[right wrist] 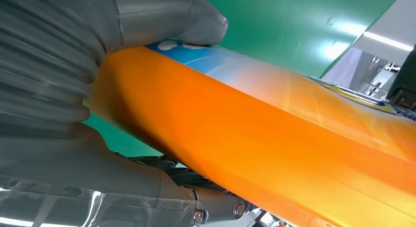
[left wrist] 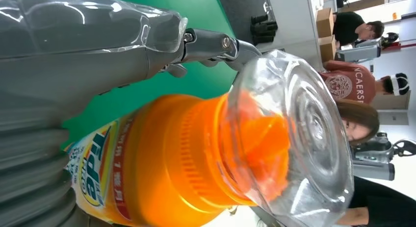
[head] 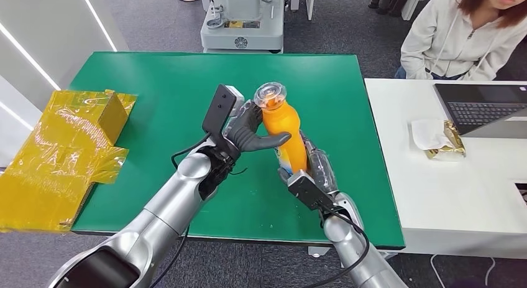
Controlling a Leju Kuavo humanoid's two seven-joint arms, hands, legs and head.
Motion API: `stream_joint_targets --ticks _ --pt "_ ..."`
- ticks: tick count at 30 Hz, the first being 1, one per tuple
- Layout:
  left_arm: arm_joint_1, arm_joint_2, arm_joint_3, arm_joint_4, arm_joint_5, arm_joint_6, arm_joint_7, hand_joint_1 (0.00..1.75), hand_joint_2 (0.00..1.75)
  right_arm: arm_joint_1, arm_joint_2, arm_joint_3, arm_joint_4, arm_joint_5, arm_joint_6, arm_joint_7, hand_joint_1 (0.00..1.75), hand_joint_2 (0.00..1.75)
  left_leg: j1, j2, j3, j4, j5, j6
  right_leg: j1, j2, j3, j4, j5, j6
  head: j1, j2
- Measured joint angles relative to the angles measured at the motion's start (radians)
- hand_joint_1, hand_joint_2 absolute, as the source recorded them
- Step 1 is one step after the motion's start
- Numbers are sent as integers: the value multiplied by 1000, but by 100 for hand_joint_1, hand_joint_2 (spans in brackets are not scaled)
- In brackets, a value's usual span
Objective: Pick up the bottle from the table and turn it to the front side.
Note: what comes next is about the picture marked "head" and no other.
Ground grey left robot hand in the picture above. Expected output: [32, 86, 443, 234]
[224, 100, 292, 153]

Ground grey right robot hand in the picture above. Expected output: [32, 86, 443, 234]
[278, 130, 340, 195]

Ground orange detergent bottle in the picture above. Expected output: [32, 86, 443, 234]
[253, 81, 309, 175]

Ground grey machine base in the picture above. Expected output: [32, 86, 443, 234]
[199, 0, 286, 55]

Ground white paper napkin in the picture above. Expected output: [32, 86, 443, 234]
[410, 119, 454, 151]

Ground white desk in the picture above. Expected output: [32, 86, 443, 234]
[364, 78, 527, 260]

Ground gold foil snack packet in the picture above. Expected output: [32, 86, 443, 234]
[424, 119, 467, 160]

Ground white furniture panel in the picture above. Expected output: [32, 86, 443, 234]
[290, 0, 316, 21]

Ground dark laptop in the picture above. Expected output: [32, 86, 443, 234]
[433, 83, 527, 139]

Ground black shoes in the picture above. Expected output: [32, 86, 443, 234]
[367, 0, 410, 18]

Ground person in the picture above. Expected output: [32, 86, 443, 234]
[394, 0, 527, 81]

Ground yellow taped cardboard box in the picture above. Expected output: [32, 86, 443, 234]
[0, 89, 138, 234]

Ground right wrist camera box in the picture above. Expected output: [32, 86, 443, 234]
[287, 170, 335, 212]

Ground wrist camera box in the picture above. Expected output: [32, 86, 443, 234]
[287, 170, 335, 212]
[201, 84, 245, 135]

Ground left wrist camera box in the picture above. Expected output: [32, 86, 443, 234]
[201, 84, 245, 135]

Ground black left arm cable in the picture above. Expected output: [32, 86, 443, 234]
[150, 131, 213, 288]

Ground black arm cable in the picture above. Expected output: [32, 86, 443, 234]
[305, 203, 370, 288]
[150, 131, 213, 288]

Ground metal table bracket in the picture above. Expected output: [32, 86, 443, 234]
[308, 245, 330, 259]

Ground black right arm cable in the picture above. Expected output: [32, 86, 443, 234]
[305, 203, 370, 288]

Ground white floor cable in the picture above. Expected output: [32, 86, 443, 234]
[430, 254, 447, 288]
[484, 257, 496, 288]

